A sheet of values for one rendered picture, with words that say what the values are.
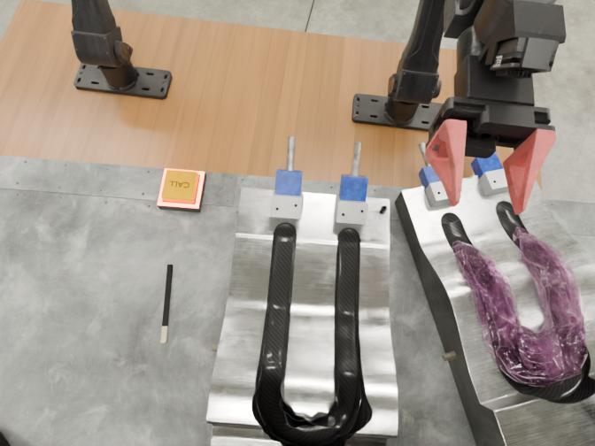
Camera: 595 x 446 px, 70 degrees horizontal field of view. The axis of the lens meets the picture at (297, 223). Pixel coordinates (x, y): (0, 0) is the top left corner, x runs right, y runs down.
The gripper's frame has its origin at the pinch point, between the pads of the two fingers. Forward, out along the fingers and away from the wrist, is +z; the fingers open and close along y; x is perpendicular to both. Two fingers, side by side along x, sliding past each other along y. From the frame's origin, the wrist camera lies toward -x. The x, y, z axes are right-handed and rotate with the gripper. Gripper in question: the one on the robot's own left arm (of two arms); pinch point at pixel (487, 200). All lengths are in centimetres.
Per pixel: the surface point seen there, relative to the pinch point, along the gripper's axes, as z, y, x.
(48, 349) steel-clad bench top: 19, -58, 39
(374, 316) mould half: 8.2, -4.6, 30.6
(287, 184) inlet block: -10.7, -21.0, 26.1
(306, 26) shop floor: -137, -27, 124
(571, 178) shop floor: -72, 92, 122
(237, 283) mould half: 5.6, -26.9, 30.8
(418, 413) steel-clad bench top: 22.0, 5.3, 38.6
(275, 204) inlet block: -7.2, -22.4, 26.7
